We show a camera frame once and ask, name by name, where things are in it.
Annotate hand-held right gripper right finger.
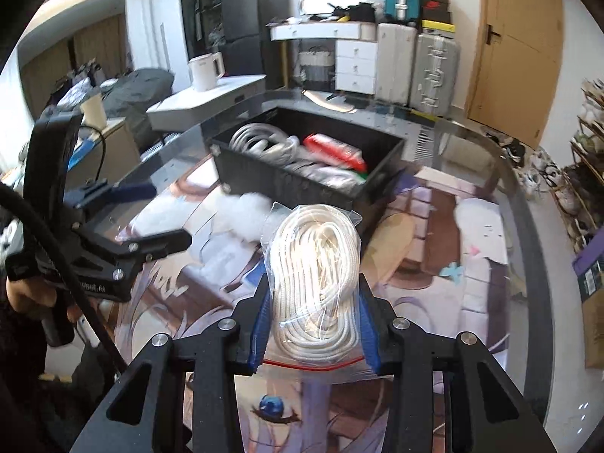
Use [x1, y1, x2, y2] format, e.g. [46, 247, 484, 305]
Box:
[356, 278, 560, 453]

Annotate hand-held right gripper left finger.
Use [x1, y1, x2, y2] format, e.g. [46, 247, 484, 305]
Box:
[71, 283, 273, 453]

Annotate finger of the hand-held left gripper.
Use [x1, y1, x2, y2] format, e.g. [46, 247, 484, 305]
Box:
[63, 182, 159, 213]
[80, 229, 192, 266]

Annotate bagged white rope coil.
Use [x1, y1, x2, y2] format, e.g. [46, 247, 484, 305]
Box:
[259, 202, 378, 381]

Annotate white cable bundle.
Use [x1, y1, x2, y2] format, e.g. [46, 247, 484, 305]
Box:
[229, 123, 307, 166]

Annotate black storage box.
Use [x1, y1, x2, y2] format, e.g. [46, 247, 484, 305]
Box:
[206, 108, 405, 227]

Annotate clear plastic bag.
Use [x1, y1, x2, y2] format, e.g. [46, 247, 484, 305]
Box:
[293, 160, 364, 194]

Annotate red and white packet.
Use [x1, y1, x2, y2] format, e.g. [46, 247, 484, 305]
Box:
[303, 133, 368, 173]

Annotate person's left hand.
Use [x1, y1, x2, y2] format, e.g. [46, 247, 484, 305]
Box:
[5, 277, 48, 314]

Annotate beige cabinet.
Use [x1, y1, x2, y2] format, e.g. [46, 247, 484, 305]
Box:
[66, 116, 142, 190]

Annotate white paper cup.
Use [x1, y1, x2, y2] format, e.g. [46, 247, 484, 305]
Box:
[80, 94, 108, 128]

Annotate printed desk mat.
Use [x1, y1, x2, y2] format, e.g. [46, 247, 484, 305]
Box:
[113, 151, 529, 453]

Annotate dark grey bag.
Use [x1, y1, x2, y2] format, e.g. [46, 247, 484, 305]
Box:
[101, 68, 175, 152]

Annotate white grey side table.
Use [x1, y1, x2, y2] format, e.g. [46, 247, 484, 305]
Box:
[146, 74, 267, 133]

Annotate wooden wardrobe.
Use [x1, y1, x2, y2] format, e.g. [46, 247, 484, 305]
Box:
[21, 14, 128, 119]

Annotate white electric kettle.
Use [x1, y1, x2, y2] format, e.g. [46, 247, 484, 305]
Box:
[188, 52, 226, 92]

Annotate dark glass display cabinet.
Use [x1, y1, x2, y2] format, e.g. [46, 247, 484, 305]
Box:
[179, 0, 225, 64]

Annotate black refrigerator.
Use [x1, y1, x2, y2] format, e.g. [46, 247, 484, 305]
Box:
[219, 0, 291, 90]

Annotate woven laundry basket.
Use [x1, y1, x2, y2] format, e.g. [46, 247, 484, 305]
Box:
[298, 47, 337, 90]

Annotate open cardboard box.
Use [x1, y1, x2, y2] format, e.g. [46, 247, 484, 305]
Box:
[580, 288, 604, 369]

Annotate scattered sneakers and slippers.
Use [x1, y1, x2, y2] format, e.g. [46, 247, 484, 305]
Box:
[481, 125, 581, 199]

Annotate white vanity desk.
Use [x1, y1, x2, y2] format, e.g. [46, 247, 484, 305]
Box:
[269, 21, 378, 92]

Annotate oval vanity mirror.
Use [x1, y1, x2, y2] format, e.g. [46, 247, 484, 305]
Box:
[299, 0, 378, 22]

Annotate silver suitcase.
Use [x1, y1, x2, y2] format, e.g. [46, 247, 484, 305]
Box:
[410, 31, 461, 116]

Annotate white suitcase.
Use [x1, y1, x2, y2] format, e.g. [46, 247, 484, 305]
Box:
[375, 23, 418, 107]

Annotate wooden shoe rack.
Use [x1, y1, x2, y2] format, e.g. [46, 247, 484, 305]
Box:
[569, 78, 604, 256]

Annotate black bag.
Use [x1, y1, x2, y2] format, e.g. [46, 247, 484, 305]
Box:
[347, 4, 376, 23]

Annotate rows of racked shoes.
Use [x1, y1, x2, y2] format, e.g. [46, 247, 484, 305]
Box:
[571, 78, 604, 246]

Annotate wooden door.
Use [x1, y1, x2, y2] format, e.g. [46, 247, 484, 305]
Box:
[465, 0, 564, 149]

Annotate black shoe box red logo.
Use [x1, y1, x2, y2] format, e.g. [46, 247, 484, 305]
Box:
[421, 1, 455, 22]

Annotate black cable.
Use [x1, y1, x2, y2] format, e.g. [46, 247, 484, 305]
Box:
[0, 183, 128, 373]

